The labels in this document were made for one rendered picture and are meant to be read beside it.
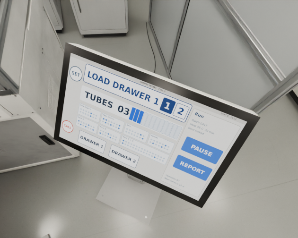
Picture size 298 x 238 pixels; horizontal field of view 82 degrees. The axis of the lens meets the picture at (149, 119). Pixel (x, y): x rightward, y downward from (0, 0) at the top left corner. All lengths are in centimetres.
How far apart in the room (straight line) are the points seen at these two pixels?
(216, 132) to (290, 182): 166
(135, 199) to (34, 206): 76
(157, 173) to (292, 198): 164
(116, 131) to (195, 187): 28
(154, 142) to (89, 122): 21
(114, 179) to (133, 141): 103
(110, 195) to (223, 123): 120
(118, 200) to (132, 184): 15
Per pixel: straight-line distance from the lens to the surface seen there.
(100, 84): 49
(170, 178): 53
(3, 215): 179
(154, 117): 45
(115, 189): 150
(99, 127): 53
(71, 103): 56
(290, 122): 240
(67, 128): 60
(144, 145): 49
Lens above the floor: 152
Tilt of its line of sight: 62 degrees down
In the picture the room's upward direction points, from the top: 10 degrees clockwise
